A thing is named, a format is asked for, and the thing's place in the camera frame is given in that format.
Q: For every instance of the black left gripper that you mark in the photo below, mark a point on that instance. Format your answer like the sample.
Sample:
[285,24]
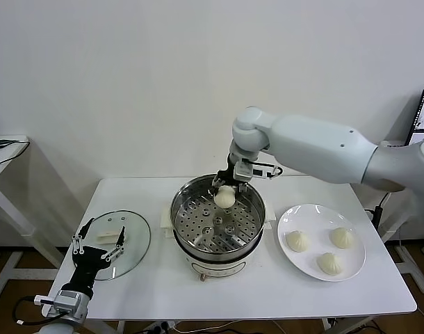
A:
[90,259]

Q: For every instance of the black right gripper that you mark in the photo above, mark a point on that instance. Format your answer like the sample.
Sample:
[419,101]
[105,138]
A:
[229,175]

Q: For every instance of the white steamed baozi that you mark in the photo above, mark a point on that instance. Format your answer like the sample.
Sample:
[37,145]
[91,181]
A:
[225,198]
[330,263]
[342,238]
[297,241]

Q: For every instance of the round glass pot lid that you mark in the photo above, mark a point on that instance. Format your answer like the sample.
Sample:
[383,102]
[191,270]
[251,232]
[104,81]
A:
[137,240]

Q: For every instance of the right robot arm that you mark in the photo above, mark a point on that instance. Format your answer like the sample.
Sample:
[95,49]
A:
[319,146]

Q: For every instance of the perforated steel steamer basket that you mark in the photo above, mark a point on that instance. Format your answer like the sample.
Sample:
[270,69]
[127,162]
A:
[184,198]

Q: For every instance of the white electric cooking pot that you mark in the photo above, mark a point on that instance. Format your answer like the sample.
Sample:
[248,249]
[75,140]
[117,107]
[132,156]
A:
[219,268]

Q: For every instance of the round white plate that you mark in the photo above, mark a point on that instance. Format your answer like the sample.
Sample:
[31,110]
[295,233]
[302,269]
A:
[312,217]

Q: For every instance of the white side table with adapter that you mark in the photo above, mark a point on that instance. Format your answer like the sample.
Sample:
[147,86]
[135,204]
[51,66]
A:
[10,210]

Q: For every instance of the white floor power strip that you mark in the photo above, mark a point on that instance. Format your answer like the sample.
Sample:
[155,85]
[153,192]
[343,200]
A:
[163,327]

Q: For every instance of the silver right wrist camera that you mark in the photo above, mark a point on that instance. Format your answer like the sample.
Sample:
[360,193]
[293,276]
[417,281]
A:
[243,172]

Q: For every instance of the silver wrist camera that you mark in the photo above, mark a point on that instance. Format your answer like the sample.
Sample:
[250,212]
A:
[64,301]
[243,172]

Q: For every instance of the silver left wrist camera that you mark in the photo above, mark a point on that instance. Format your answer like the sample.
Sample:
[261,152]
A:
[64,301]

